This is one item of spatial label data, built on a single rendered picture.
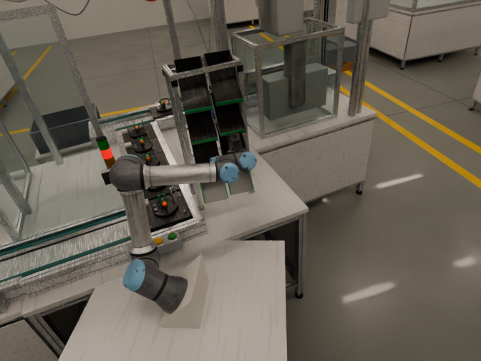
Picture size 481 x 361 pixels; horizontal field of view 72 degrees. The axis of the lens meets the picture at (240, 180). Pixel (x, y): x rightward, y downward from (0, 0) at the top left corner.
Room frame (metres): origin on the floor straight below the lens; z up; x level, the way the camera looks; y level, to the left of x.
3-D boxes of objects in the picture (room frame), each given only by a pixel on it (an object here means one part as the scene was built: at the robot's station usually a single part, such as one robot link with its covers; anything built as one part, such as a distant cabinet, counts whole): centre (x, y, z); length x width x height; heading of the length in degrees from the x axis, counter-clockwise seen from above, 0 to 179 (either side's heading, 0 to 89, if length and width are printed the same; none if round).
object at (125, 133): (2.33, 0.74, 1.01); 0.24 x 0.24 x 0.13; 19
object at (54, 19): (1.48, 0.65, 1.46); 0.03 x 0.03 x 1.00; 19
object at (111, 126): (2.89, 0.08, 0.92); 2.35 x 0.41 x 0.12; 109
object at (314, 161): (2.58, -0.55, 0.43); 1.11 x 0.68 x 0.86; 109
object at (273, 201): (1.82, 0.57, 0.84); 1.50 x 1.41 x 0.03; 109
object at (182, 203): (1.39, 0.43, 0.96); 0.24 x 0.24 x 0.02; 19
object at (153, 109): (2.75, 0.59, 1.01); 0.24 x 0.24 x 0.13; 19
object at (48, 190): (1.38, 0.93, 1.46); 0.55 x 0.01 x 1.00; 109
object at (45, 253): (1.32, 0.72, 0.91); 0.84 x 0.28 x 0.10; 109
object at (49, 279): (1.16, 0.64, 0.91); 0.89 x 0.06 x 0.11; 109
